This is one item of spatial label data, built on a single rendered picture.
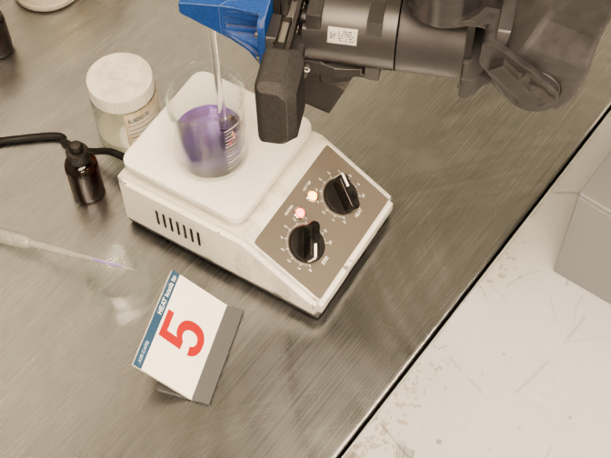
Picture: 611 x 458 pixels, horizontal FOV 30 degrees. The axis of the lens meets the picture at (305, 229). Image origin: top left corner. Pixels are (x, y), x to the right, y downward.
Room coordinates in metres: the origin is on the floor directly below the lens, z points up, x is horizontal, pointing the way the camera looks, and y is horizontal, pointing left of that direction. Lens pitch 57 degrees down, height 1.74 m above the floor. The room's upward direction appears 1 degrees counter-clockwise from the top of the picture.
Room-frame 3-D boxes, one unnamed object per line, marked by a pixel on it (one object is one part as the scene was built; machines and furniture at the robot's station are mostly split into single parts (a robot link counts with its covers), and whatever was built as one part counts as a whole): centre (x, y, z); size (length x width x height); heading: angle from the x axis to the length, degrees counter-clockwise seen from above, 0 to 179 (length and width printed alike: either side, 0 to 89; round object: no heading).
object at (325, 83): (0.56, -0.02, 1.11); 0.07 x 0.06 x 0.07; 166
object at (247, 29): (0.55, 0.06, 1.16); 0.07 x 0.04 x 0.06; 79
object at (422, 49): (0.54, -0.10, 1.16); 0.07 x 0.06 x 0.09; 79
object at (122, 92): (0.66, 0.16, 0.94); 0.06 x 0.06 x 0.08
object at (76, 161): (0.60, 0.20, 0.93); 0.03 x 0.03 x 0.07
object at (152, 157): (0.59, 0.07, 0.98); 0.12 x 0.12 x 0.01; 58
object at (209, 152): (0.57, 0.08, 1.03); 0.07 x 0.06 x 0.08; 143
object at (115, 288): (0.50, 0.16, 0.91); 0.06 x 0.06 x 0.02
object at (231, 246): (0.57, 0.05, 0.94); 0.22 x 0.13 x 0.08; 58
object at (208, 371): (0.44, 0.09, 0.92); 0.09 x 0.06 x 0.04; 163
